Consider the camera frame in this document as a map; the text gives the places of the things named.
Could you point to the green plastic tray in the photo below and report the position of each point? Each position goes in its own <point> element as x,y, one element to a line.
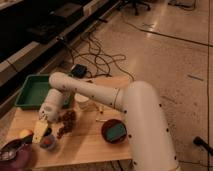
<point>36,90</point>

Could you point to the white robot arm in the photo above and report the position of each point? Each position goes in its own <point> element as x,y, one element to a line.
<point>148,132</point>

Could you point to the black power adapter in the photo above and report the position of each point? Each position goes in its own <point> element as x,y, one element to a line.
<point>79,71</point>

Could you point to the yellow handled tool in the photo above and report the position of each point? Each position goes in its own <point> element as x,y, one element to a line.
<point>100,108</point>

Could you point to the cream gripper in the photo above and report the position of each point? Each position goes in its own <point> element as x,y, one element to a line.
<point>40,129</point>

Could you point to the teal sponge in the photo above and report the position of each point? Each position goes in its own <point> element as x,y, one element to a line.
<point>115,132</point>

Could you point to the wooden folding table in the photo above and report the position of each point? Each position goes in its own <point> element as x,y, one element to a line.
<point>85,143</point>

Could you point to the dark red bowl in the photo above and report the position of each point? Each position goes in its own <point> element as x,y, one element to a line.
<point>110,123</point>

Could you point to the office chair base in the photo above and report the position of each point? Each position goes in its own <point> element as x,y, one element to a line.
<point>134,4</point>

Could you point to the brown pine cone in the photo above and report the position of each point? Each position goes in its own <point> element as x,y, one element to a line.
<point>66,123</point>

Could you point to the purple bowl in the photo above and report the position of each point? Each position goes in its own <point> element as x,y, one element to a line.
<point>19,162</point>

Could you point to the small grey cup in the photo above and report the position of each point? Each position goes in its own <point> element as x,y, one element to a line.
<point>48,142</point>

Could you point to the dark shelf unit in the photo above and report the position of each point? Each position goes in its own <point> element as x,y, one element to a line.
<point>36,20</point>

